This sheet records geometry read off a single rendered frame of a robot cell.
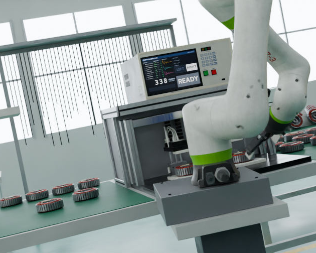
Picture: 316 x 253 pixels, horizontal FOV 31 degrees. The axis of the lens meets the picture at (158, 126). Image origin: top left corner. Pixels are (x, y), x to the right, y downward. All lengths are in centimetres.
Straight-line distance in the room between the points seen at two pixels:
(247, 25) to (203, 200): 50
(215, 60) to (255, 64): 98
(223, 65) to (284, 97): 70
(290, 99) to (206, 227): 57
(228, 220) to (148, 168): 104
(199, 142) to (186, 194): 17
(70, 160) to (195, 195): 716
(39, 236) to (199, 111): 74
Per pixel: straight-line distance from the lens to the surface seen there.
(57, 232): 205
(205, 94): 253
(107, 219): 207
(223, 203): 165
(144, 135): 260
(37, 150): 869
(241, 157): 242
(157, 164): 262
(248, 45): 163
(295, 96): 196
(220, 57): 260
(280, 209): 166
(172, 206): 163
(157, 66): 251
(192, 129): 170
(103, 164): 881
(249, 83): 160
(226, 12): 184
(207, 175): 165
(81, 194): 248
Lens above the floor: 108
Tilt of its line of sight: 2 degrees down
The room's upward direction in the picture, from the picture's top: 11 degrees counter-clockwise
